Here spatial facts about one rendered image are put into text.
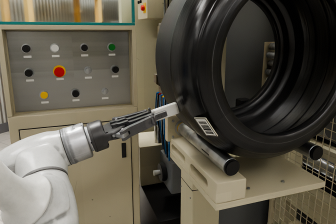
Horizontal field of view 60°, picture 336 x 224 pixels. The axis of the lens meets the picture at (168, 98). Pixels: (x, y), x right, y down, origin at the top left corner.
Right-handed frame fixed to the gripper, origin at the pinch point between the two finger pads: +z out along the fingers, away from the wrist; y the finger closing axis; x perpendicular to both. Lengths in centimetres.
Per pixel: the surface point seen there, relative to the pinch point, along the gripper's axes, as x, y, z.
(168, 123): 13.1, 23.9, 6.1
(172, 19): -22.3, 1.8, 8.6
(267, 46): 1, 38, 62
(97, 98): 6, 64, -13
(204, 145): 15.0, 2.2, 9.5
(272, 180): 30.6, -4.8, 25.7
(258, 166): 31.0, 4.6, 27.4
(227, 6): -22.5, -11.7, 16.7
